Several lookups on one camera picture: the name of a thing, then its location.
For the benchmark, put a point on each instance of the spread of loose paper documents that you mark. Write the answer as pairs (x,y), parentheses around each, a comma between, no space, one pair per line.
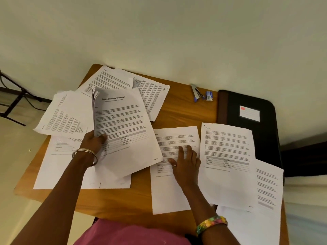
(224,140)

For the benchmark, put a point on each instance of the black furniture panel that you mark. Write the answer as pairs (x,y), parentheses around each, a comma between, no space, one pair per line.
(304,155)

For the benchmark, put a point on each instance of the person's left forearm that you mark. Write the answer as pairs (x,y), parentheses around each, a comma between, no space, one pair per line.
(51,201)

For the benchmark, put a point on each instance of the person's left thumb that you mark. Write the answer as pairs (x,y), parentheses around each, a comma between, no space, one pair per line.
(101,138)

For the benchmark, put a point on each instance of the silver and blue stapler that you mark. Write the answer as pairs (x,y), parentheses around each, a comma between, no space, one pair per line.
(197,93)

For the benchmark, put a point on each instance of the person's right hand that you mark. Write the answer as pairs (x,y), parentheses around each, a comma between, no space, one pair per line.
(186,170)

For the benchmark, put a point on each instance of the person's right middle finger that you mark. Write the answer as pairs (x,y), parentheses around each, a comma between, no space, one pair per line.
(190,153)

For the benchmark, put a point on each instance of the black metal stand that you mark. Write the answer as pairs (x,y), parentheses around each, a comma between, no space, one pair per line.
(12,119)

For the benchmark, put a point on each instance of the black folder with white label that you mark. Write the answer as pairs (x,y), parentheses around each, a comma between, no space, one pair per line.
(265,140)

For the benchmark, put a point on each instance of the person's right thumb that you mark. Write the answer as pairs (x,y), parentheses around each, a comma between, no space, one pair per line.
(172,162)

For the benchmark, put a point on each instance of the thick bundle of printed pages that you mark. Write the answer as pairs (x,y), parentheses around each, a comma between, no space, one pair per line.
(122,117)

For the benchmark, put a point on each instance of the silver wrist bangles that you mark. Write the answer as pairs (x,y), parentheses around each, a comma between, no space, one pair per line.
(84,150)

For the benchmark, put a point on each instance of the single white printed sheet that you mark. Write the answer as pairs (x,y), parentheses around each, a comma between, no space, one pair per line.
(163,193)

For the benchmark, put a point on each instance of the pink shirt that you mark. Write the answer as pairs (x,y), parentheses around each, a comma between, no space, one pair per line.
(127,234)

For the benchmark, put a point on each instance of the person's left hand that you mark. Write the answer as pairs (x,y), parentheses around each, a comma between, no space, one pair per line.
(89,142)

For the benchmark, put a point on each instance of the person's right forearm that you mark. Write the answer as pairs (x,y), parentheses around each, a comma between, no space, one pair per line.
(199,204)

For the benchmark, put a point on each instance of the small blue staple box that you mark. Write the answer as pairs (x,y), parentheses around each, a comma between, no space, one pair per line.
(209,95)

